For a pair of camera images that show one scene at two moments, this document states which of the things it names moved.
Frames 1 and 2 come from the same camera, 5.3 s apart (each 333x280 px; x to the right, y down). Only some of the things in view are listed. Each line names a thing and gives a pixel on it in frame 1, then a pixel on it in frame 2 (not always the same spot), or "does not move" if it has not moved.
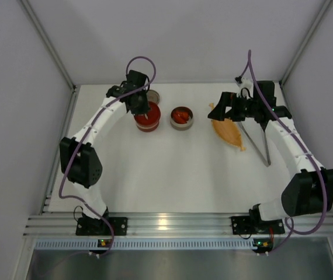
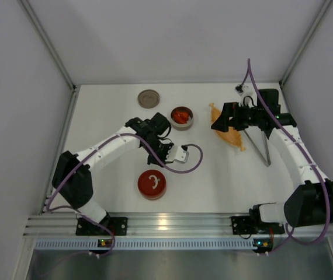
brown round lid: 152,95 does not move
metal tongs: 267,163 does not move
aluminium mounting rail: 176,225 does not move
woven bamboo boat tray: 228,132 does not move
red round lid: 153,116 -> 152,184
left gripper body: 139,104 -> 157,153
